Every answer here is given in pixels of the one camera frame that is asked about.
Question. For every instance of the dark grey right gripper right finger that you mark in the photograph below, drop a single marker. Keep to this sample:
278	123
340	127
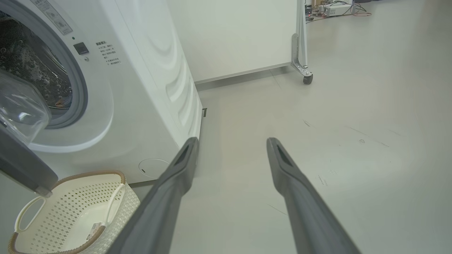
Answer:
307	218

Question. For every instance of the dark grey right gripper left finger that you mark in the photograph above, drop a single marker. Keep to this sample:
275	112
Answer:
159	211

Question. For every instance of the washing machine glass door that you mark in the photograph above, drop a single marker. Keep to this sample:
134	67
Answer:
21	162

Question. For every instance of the white front-load washing machine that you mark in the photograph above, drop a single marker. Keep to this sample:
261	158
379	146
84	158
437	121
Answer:
141	88

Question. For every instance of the basket product label sticker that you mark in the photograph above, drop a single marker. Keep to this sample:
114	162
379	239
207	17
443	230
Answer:
94	232

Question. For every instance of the cream perforated laundry basket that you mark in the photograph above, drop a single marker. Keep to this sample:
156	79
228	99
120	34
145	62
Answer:
70	218

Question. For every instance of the black caster wheel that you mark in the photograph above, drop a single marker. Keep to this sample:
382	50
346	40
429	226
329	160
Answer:
308	79

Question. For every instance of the white partition board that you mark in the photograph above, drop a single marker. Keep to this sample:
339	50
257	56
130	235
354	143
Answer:
229	35

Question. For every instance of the white electronics box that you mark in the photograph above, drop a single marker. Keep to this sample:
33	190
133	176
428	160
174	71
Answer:
337	10

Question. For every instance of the metal partition foot bracket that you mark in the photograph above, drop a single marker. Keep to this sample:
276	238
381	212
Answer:
296	53

